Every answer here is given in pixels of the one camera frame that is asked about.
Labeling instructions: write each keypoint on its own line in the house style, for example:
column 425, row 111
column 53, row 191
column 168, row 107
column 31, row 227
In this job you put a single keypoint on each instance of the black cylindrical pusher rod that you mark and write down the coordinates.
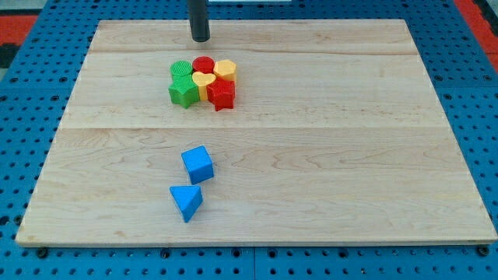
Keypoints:
column 199, row 20

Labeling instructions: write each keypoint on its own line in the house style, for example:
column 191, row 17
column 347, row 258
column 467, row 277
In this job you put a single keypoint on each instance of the red star block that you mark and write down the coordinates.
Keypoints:
column 221, row 93

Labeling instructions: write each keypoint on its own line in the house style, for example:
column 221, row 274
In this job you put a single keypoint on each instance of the green star block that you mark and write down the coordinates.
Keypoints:
column 183, row 91

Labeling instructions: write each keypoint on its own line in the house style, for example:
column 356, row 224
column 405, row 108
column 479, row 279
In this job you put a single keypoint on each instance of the yellow heart block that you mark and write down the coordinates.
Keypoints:
column 202, row 80

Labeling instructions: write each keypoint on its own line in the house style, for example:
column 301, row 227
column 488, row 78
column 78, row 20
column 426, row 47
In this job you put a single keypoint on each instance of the blue triangle block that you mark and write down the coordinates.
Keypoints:
column 187, row 199

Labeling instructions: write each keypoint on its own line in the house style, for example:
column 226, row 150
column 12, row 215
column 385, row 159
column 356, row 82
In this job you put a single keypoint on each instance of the yellow hexagon block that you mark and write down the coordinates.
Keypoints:
column 226, row 69

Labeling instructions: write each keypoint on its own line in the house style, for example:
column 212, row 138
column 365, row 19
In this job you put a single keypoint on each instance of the red round block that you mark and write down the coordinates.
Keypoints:
column 203, row 64

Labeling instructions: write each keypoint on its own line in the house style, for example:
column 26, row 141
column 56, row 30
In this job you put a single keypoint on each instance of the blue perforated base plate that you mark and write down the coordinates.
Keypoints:
column 35, row 89

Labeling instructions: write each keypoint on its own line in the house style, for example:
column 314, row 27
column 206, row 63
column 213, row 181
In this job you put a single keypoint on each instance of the green round block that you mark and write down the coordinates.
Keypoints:
column 180, row 69

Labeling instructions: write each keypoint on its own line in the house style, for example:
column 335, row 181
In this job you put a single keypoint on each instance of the blue cube block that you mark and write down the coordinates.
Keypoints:
column 198, row 164

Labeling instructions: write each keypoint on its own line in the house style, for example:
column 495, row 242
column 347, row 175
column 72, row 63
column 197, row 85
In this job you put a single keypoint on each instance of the light wooden board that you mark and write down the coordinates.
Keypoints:
column 337, row 138

